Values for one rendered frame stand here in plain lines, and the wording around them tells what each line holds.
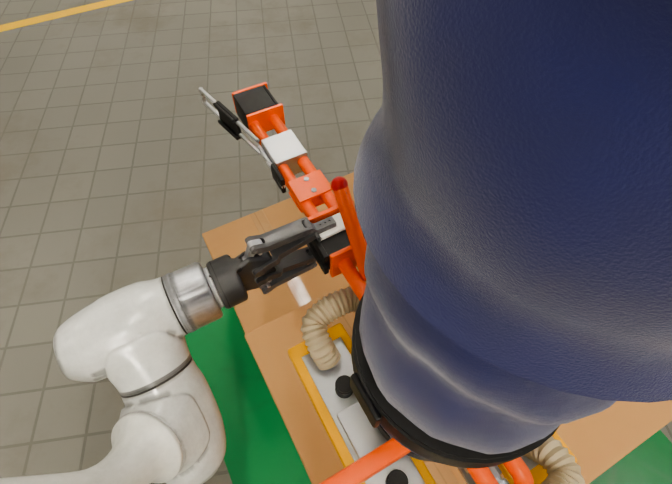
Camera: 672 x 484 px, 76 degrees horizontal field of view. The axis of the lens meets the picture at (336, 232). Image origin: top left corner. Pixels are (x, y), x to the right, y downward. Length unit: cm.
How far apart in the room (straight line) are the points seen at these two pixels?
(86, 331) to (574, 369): 55
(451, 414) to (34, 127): 310
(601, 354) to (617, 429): 128
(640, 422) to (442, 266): 134
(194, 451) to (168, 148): 225
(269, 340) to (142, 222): 161
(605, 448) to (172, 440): 112
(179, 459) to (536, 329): 53
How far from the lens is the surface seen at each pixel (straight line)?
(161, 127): 291
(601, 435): 145
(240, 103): 89
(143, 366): 63
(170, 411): 64
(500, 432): 38
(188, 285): 62
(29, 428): 217
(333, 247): 65
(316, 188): 73
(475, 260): 17
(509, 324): 19
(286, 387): 88
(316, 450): 86
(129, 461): 62
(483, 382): 27
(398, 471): 65
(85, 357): 64
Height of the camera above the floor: 179
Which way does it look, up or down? 55 degrees down
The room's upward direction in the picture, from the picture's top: straight up
